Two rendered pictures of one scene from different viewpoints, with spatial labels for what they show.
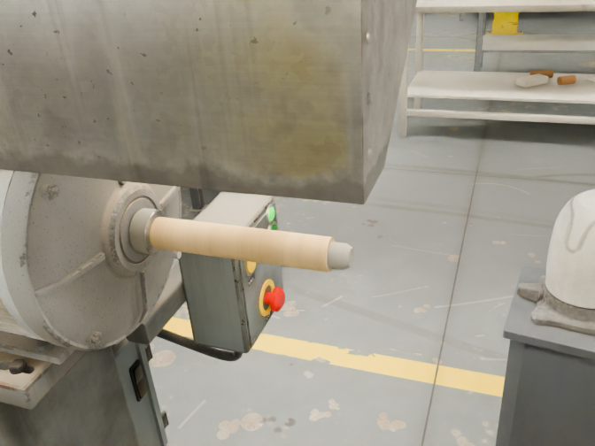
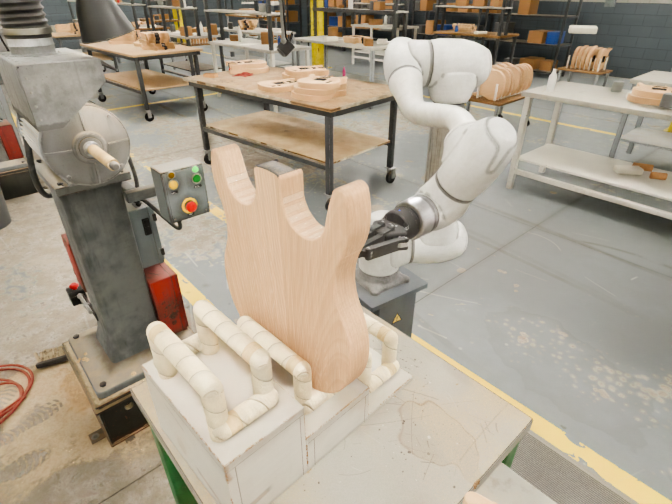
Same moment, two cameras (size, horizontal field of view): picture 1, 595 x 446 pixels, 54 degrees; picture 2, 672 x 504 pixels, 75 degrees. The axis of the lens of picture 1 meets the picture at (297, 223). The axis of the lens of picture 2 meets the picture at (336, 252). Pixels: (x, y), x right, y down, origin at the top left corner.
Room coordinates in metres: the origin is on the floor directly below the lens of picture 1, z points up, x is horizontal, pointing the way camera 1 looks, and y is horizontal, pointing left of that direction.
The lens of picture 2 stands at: (-0.31, -1.10, 1.67)
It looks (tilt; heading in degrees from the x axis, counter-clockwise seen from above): 31 degrees down; 27
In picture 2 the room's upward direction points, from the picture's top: straight up
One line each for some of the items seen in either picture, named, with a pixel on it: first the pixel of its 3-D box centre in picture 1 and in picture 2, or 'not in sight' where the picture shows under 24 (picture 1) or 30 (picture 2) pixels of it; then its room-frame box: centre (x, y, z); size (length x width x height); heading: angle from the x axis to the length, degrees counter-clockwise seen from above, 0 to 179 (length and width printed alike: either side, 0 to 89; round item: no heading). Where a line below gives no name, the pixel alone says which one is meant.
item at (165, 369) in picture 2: not in sight; (162, 352); (0.04, -0.60, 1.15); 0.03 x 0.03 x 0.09
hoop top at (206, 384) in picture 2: not in sight; (182, 357); (0.01, -0.68, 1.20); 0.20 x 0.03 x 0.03; 71
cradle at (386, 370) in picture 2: not in sight; (379, 375); (0.32, -0.89, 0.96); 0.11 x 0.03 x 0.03; 162
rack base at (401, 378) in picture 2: not in sight; (345, 362); (0.35, -0.79, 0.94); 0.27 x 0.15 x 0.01; 72
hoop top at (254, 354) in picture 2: not in sight; (229, 332); (0.09, -0.71, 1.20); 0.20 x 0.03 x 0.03; 71
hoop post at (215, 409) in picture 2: not in sight; (216, 412); (-0.01, -0.76, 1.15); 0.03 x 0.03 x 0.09
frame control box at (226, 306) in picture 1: (192, 288); (168, 193); (0.79, 0.18, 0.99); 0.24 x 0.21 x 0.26; 69
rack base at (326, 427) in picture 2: not in sight; (293, 387); (0.20, -0.74, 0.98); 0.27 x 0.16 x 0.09; 72
